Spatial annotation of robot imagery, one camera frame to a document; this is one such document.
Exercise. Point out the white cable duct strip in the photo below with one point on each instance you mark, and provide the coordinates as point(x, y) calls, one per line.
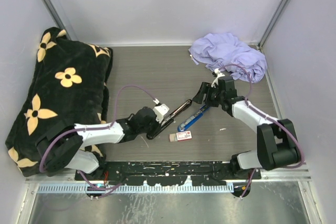
point(125, 189)

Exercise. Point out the lavender crumpled cloth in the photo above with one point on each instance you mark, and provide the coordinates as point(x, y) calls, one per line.
point(226, 52)

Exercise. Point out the black stapler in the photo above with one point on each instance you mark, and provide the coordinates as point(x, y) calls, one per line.
point(169, 119)

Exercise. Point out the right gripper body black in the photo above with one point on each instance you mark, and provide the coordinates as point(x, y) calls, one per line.
point(215, 96)

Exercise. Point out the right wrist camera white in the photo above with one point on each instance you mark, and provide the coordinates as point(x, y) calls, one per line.
point(217, 74)

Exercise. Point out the black floral blanket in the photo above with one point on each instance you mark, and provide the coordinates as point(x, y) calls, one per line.
point(69, 83)

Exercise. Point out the red white staple box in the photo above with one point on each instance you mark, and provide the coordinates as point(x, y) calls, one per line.
point(180, 136)

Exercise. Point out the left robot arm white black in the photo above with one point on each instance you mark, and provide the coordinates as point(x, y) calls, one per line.
point(63, 146)

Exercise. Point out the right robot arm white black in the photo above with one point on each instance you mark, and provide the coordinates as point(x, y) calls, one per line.
point(277, 146)

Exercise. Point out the blue stapler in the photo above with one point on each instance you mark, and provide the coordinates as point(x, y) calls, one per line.
point(192, 119)

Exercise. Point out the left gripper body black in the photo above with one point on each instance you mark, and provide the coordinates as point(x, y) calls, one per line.
point(151, 127)

